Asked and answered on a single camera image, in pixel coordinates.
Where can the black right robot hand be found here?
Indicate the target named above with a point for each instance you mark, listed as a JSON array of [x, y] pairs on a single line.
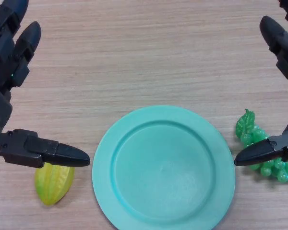
[[282, 48]]

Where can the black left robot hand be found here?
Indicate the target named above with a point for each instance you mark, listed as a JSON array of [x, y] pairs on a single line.
[[4, 100]]

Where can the green grapes bunch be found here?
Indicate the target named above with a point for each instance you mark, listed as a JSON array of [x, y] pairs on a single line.
[[253, 134]]

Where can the teal round plate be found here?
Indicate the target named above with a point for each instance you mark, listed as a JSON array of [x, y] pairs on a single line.
[[163, 169]]

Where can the yellow green starfruit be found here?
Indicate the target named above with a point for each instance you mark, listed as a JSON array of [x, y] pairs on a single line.
[[53, 184]]

